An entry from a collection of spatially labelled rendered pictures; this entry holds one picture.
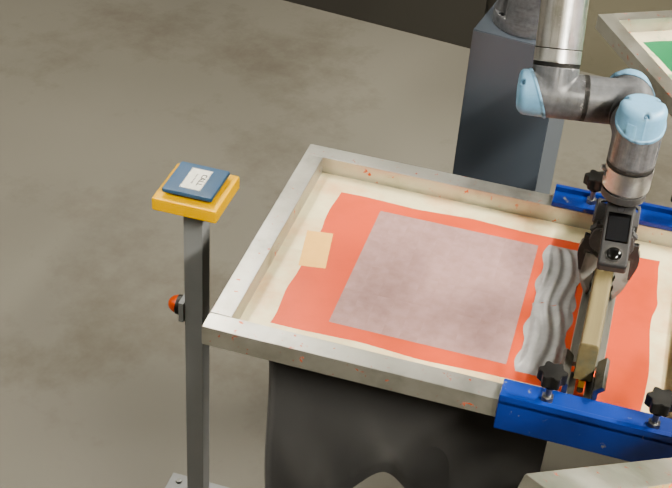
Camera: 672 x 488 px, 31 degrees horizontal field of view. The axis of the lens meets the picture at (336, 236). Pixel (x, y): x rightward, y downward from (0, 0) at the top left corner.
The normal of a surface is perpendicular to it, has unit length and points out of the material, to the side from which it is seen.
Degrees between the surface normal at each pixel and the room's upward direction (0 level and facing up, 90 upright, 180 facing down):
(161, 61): 0
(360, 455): 94
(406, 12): 90
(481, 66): 90
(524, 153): 90
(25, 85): 0
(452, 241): 0
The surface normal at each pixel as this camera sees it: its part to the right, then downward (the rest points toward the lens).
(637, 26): 0.23, 0.59
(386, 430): -0.33, 0.62
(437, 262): 0.06, -0.80
